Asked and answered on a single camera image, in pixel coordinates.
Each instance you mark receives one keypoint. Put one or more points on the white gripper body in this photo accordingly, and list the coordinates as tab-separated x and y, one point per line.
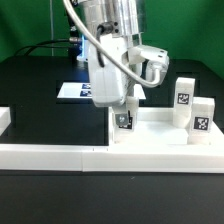
109	85

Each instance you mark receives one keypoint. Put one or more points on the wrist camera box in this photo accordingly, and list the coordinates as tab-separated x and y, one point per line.
157	62

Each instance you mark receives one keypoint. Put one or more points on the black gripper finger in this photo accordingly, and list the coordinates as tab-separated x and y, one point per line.
122	120

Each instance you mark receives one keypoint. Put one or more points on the white U-shaped fence obstacle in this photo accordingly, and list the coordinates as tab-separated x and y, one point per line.
117	157

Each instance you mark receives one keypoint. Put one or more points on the white square tabletop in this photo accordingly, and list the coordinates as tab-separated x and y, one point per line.
154	126

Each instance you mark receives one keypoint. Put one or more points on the white AprilTag base sheet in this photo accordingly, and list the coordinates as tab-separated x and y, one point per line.
75	90

